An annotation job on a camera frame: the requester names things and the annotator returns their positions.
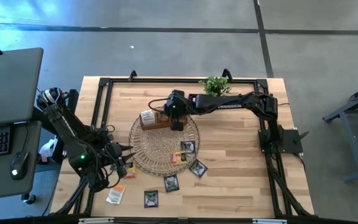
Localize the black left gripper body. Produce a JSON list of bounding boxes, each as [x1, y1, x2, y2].
[[104, 141, 124, 171]]

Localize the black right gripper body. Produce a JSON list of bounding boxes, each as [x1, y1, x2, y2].
[[165, 106, 189, 123]]

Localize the dark Ahmad tea packet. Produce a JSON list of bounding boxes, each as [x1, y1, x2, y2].
[[180, 140, 196, 154], [143, 189, 159, 208], [162, 173, 180, 193], [188, 159, 209, 179]]

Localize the white orange tea packet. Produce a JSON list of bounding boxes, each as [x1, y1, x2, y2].
[[105, 185, 126, 205], [139, 109, 157, 127]]

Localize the round woven placemat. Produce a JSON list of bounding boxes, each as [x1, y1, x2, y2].
[[128, 107, 201, 177]]

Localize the wooden three-slot organizer box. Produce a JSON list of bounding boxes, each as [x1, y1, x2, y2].
[[139, 107, 188, 131]]

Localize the small green potted plant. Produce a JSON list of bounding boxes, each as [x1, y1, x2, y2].
[[198, 75, 232, 97]]

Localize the white bag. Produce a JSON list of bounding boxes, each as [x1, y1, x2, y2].
[[38, 138, 58, 163]]

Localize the black desk caster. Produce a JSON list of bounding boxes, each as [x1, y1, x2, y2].
[[22, 193, 37, 205]]

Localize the black computer mouse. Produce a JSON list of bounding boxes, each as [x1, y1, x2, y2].
[[10, 151, 30, 180]]

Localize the grey desk top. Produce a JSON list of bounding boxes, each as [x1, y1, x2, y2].
[[0, 47, 44, 127]]

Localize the white metal bracket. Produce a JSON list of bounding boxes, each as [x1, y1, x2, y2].
[[78, 217, 114, 224], [252, 218, 288, 224]]

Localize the black post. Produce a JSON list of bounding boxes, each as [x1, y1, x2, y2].
[[68, 89, 80, 119]]

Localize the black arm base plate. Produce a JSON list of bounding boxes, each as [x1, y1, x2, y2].
[[259, 129, 310, 155]]

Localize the grey metal table frame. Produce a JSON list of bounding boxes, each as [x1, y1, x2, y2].
[[323, 79, 358, 183]]

